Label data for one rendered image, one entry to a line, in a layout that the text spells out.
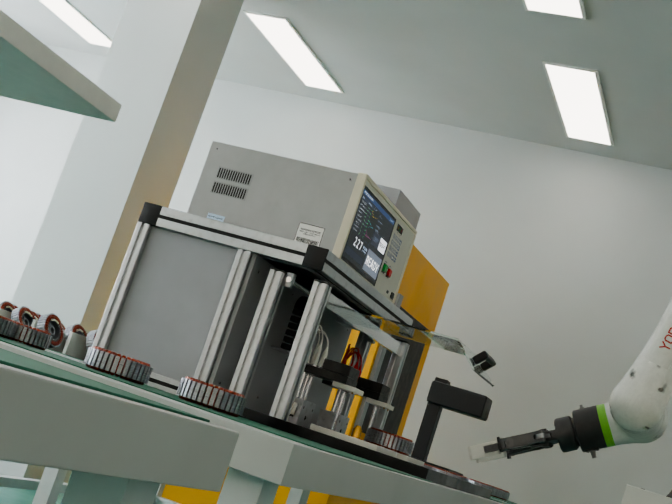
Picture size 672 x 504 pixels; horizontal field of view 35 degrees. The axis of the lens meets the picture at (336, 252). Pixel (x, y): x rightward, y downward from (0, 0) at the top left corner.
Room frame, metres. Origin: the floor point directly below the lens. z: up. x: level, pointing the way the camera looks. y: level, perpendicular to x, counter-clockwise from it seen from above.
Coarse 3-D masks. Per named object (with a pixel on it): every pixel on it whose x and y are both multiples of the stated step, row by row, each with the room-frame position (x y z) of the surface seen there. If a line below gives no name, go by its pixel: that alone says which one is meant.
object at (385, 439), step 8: (368, 432) 2.44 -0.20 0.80; (376, 432) 2.42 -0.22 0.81; (384, 432) 2.42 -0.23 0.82; (368, 440) 2.43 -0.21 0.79; (376, 440) 2.42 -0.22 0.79; (384, 440) 2.41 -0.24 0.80; (392, 440) 2.41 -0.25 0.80; (400, 440) 2.41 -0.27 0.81; (408, 440) 2.43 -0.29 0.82; (392, 448) 2.41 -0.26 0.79; (400, 448) 2.41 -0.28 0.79; (408, 448) 2.42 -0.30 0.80
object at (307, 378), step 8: (328, 360) 2.25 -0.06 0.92; (312, 368) 2.25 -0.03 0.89; (320, 368) 2.25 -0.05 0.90; (328, 368) 2.24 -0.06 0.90; (336, 368) 2.24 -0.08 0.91; (344, 368) 2.23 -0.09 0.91; (352, 368) 2.23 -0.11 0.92; (304, 376) 2.27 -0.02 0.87; (312, 376) 2.31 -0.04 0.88; (320, 376) 2.25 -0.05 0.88; (328, 376) 2.24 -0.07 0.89; (336, 376) 2.23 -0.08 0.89; (344, 376) 2.23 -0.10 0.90; (352, 376) 2.25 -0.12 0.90; (304, 384) 2.29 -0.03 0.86; (336, 384) 2.23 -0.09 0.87; (344, 384) 2.23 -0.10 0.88; (352, 384) 2.26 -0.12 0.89; (304, 392) 2.29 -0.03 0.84; (360, 392) 2.25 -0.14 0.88
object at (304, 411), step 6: (300, 402) 2.25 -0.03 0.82; (306, 402) 2.26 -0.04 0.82; (300, 408) 2.25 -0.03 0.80; (306, 408) 2.27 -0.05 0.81; (312, 408) 2.31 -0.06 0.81; (294, 414) 2.25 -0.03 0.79; (300, 414) 2.25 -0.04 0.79; (306, 414) 2.28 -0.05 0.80; (312, 414) 2.32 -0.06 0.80; (288, 420) 2.26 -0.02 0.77; (294, 420) 2.25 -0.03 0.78; (300, 420) 2.26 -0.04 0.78; (306, 420) 2.29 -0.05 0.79; (306, 426) 2.31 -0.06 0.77
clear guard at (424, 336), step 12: (360, 312) 2.46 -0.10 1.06; (384, 324) 2.52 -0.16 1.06; (396, 324) 2.44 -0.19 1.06; (408, 336) 2.60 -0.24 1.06; (420, 336) 2.52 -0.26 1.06; (432, 336) 2.44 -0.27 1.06; (444, 336) 2.38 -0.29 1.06; (444, 348) 2.60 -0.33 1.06; (456, 348) 2.52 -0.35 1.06; (468, 348) 2.46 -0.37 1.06; (468, 360) 2.35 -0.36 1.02; (480, 372) 2.43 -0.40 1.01; (492, 384) 2.55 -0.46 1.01
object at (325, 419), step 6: (324, 414) 2.49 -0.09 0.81; (330, 414) 2.48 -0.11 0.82; (318, 420) 2.49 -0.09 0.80; (324, 420) 2.49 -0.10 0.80; (330, 420) 2.48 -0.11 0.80; (342, 420) 2.50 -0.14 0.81; (348, 420) 2.54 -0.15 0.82; (324, 426) 2.48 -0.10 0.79; (330, 426) 2.48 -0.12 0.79; (336, 426) 2.47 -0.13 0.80; (342, 426) 2.51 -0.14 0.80; (342, 432) 2.52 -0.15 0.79
